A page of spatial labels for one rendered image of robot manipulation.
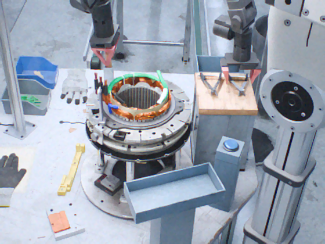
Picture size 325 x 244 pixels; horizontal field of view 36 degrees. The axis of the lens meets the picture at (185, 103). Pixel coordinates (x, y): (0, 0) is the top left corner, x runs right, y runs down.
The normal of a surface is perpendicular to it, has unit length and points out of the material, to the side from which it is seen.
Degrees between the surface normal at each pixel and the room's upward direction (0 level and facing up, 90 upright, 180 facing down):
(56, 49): 0
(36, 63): 88
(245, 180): 0
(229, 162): 90
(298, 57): 109
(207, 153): 90
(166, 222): 90
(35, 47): 0
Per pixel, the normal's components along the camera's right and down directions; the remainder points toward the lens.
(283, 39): -0.58, 0.70
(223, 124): 0.05, 0.62
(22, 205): 0.07, -0.78
